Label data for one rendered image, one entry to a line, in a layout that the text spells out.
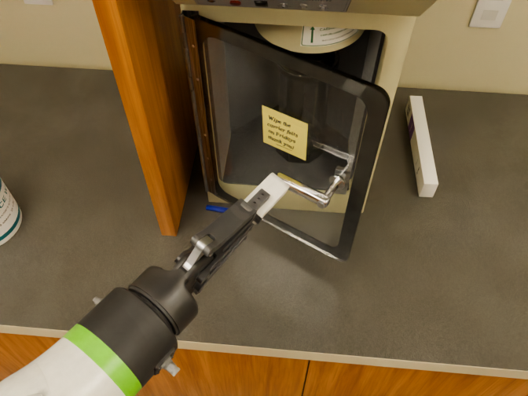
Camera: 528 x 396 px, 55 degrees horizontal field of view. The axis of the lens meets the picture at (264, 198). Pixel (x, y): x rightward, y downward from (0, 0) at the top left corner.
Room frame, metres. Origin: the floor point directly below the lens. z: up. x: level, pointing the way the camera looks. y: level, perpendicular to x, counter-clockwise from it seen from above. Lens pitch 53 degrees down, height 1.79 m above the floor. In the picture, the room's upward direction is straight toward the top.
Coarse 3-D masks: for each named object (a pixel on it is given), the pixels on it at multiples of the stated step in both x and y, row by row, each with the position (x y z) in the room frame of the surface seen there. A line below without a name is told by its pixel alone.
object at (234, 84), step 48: (240, 48) 0.56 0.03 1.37; (240, 96) 0.56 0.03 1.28; (288, 96) 0.52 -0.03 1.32; (336, 96) 0.48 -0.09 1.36; (384, 96) 0.45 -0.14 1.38; (240, 144) 0.57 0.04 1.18; (336, 144) 0.48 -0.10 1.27; (240, 192) 0.57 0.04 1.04; (288, 192) 0.52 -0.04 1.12; (336, 192) 0.47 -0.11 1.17; (336, 240) 0.46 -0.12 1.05
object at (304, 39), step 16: (272, 32) 0.65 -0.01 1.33; (288, 32) 0.64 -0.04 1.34; (304, 32) 0.63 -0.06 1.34; (320, 32) 0.63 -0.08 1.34; (336, 32) 0.64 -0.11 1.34; (352, 32) 0.65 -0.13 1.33; (288, 48) 0.63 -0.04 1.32; (304, 48) 0.62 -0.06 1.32; (320, 48) 0.62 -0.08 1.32; (336, 48) 0.63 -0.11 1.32
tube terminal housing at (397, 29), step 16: (208, 16) 0.62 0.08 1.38; (224, 16) 0.62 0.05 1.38; (240, 16) 0.62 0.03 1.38; (256, 16) 0.62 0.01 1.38; (272, 16) 0.61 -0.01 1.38; (288, 16) 0.61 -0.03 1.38; (304, 16) 0.61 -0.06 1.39; (320, 16) 0.61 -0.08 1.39; (336, 16) 0.61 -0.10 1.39; (352, 16) 0.60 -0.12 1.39; (368, 16) 0.60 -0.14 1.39; (384, 16) 0.60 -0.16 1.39; (400, 16) 0.60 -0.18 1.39; (384, 32) 0.60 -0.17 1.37; (400, 32) 0.60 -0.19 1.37; (384, 48) 0.63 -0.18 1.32; (400, 48) 0.60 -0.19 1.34; (384, 64) 0.60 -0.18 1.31; (400, 64) 0.60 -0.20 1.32; (384, 80) 0.60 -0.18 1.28; (384, 128) 0.60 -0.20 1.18; (208, 192) 0.63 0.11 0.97
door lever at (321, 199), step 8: (280, 176) 0.48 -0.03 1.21; (288, 176) 0.48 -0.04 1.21; (336, 176) 0.47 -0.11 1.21; (288, 184) 0.46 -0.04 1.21; (296, 184) 0.46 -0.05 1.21; (304, 184) 0.46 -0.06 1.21; (336, 184) 0.46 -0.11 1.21; (344, 184) 0.46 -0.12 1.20; (296, 192) 0.45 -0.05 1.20; (304, 192) 0.45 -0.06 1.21; (312, 192) 0.44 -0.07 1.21; (320, 192) 0.44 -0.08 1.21; (328, 192) 0.45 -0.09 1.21; (312, 200) 0.44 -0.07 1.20; (320, 200) 0.43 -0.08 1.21; (328, 200) 0.43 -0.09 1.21
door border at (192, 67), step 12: (192, 24) 0.60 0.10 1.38; (192, 36) 0.61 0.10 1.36; (192, 48) 0.61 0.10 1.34; (192, 60) 0.61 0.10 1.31; (192, 72) 0.61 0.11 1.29; (192, 96) 0.61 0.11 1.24; (204, 108) 0.60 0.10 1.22; (204, 120) 0.60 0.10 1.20; (204, 132) 0.61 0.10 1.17; (204, 144) 0.61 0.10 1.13; (204, 156) 0.61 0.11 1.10; (204, 180) 0.61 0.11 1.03
